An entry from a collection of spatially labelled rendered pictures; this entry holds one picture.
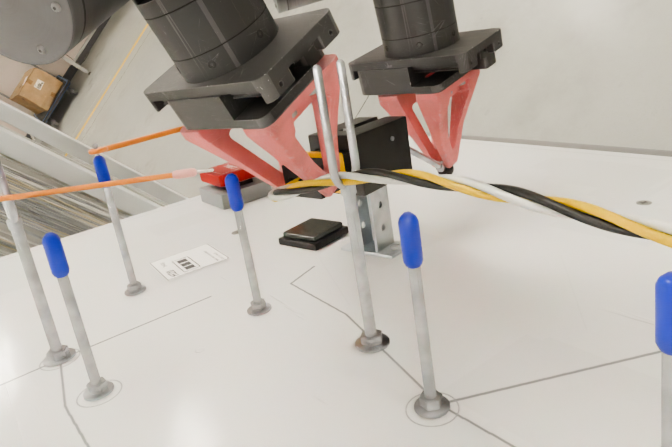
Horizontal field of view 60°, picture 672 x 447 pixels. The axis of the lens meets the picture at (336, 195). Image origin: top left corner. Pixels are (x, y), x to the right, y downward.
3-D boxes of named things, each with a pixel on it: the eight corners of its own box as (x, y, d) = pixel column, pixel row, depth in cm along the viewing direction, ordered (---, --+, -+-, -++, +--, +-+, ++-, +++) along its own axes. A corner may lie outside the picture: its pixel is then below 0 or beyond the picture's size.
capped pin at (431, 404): (408, 415, 24) (380, 219, 21) (421, 393, 25) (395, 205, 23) (444, 422, 23) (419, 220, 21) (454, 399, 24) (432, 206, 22)
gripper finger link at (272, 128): (333, 233, 32) (247, 94, 27) (248, 222, 37) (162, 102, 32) (389, 154, 36) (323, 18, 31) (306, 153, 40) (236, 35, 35)
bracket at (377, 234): (411, 246, 41) (403, 178, 40) (392, 259, 39) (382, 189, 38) (360, 238, 44) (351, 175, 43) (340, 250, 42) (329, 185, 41)
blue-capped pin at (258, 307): (276, 307, 35) (248, 170, 33) (258, 318, 34) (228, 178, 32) (260, 302, 36) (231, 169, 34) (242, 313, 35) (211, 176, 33)
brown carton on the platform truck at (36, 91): (52, 87, 726) (24, 71, 705) (64, 82, 683) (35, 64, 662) (36, 115, 716) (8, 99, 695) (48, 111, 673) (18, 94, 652)
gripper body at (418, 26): (467, 81, 39) (447, -33, 36) (350, 87, 46) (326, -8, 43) (506, 51, 44) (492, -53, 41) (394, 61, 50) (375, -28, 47)
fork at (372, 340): (370, 330, 31) (327, 60, 27) (398, 338, 30) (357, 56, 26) (346, 349, 29) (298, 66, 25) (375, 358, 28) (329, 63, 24)
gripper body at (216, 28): (278, 113, 27) (190, -37, 23) (158, 120, 34) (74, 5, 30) (348, 37, 31) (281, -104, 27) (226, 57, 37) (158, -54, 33)
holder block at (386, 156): (413, 171, 41) (406, 115, 40) (365, 196, 37) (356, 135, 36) (366, 169, 44) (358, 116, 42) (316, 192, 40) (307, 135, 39)
